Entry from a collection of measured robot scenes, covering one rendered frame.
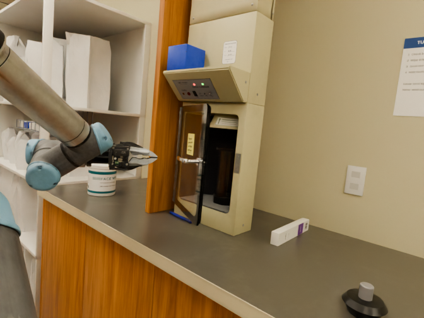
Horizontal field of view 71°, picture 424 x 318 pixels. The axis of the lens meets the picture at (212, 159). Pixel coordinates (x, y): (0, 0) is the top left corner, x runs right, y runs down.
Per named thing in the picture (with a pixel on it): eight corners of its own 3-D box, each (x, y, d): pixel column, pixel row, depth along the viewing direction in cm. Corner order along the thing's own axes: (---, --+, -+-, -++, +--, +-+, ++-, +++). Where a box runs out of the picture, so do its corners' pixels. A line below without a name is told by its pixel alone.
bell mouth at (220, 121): (226, 129, 130) (228, 116, 129) (260, 132, 118) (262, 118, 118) (199, 126, 117) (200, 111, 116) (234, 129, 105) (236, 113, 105)
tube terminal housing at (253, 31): (211, 204, 145) (227, 42, 136) (269, 223, 124) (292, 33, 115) (173, 212, 126) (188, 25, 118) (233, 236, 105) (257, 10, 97)
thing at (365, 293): (347, 296, 72) (351, 270, 71) (390, 313, 66) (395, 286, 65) (334, 311, 65) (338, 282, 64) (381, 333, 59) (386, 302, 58)
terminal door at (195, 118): (175, 202, 124) (183, 106, 120) (199, 227, 96) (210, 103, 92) (173, 202, 124) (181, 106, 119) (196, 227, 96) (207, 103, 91)
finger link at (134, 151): (159, 159, 93) (130, 158, 90) (156, 156, 98) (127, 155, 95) (161, 149, 93) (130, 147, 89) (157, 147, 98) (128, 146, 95)
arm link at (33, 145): (24, 171, 80) (30, 158, 87) (69, 173, 84) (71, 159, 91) (23, 145, 77) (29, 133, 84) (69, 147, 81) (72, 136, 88)
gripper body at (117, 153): (130, 171, 88) (86, 170, 84) (127, 166, 96) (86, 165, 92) (131, 146, 88) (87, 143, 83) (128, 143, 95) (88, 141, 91)
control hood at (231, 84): (182, 101, 121) (184, 76, 120) (248, 103, 100) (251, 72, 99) (160, 97, 112) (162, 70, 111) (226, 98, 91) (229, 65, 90)
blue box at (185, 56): (185, 76, 118) (187, 52, 117) (203, 74, 112) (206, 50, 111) (166, 70, 111) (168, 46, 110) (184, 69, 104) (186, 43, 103)
